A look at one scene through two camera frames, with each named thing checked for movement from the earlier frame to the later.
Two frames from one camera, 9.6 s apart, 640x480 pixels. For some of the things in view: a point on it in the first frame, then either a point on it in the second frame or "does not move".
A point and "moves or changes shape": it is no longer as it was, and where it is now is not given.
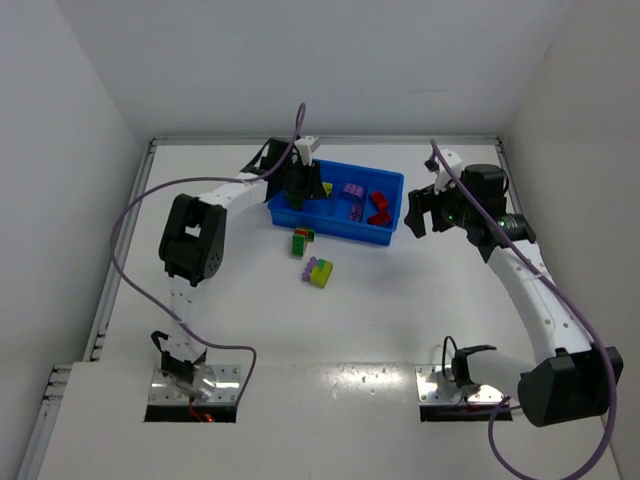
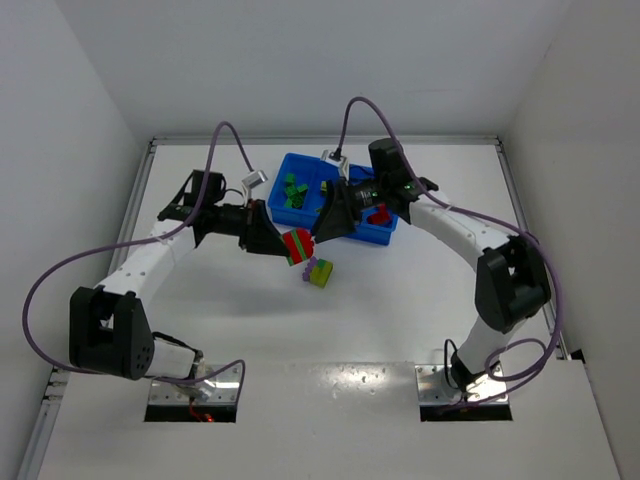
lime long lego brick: (319, 277) does not move
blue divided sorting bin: (362, 204) does not move
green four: (295, 200) does not move
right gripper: (427, 205) to (345, 206)
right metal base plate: (435, 384) does not move
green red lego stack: (301, 236) moves or changes shape
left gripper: (298, 185) to (254, 226)
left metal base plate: (210, 383) does not move
